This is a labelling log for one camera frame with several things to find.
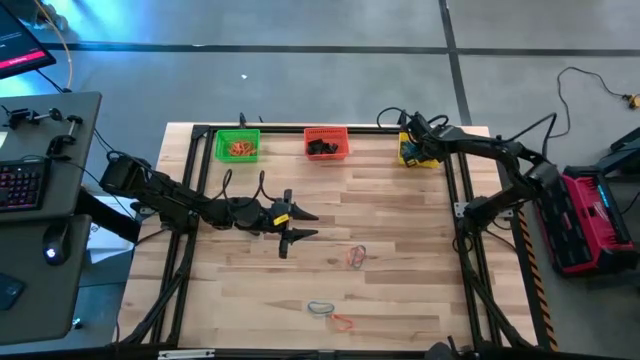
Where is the black phone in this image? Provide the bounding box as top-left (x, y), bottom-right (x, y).
top-left (0, 272), bottom-right (27, 312)

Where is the yellow plastic basket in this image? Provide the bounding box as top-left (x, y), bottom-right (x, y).
top-left (397, 130), bottom-right (442, 170)

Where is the silver table bracket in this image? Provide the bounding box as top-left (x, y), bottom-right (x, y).
top-left (157, 348), bottom-right (216, 360)

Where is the black computer mouse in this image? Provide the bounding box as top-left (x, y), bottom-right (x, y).
top-left (41, 221), bottom-right (72, 267)

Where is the black computer monitor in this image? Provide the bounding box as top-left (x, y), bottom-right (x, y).
top-left (0, 0), bottom-right (58, 81)

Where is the black desk cable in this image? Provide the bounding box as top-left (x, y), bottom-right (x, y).
top-left (92, 127), bottom-right (143, 177)

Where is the black floor cable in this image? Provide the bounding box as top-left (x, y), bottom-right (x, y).
top-left (543, 65), bottom-right (630, 162)

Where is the orange plastic basket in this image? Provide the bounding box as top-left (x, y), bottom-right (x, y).
top-left (303, 126), bottom-right (350, 162)

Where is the black backlit keyboard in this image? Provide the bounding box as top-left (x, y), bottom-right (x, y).
top-left (0, 157), bottom-right (52, 215)

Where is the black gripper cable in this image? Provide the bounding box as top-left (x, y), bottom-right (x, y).
top-left (218, 168), bottom-right (277, 210)
top-left (375, 105), bottom-right (450, 134)

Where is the person's foot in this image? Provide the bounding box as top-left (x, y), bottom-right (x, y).
top-left (14, 0), bottom-right (70, 31)

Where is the red black tool case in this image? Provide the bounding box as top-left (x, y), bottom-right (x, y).
top-left (534, 167), bottom-right (640, 279)

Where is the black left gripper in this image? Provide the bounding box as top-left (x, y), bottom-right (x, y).
top-left (212, 188), bottom-right (320, 246)

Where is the tan cable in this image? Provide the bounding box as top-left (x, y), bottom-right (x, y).
top-left (32, 0), bottom-right (75, 92)

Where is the grey desk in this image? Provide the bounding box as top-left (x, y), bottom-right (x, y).
top-left (0, 91), bottom-right (104, 347)

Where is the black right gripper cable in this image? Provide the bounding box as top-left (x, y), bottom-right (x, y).
top-left (375, 105), bottom-right (450, 134)

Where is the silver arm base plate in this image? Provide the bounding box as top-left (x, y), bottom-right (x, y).
top-left (452, 200), bottom-right (515, 220)

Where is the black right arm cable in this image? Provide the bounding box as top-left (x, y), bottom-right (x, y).
top-left (499, 111), bottom-right (560, 157)

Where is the white paper sheet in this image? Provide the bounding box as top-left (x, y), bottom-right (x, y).
top-left (85, 222), bottom-right (135, 269)

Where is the black metal stand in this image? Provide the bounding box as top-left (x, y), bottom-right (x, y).
top-left (592, 125), bottom-right (640, 177)

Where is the black yellow hazard tape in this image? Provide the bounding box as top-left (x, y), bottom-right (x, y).
top-left (494, 138), bottom-right (560, 352)

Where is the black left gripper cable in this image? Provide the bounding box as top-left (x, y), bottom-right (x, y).
top-left (218, 168), bottom-right (277, 210)

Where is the black desk clamp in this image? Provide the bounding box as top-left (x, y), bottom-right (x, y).
top-left (1, 106), bottom-right (85, 130)
top-left (46, 115), bottom-right (85, 162)

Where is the green plastic basket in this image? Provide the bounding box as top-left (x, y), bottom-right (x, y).
top-left (214, 128), bottom-right (262, 164)

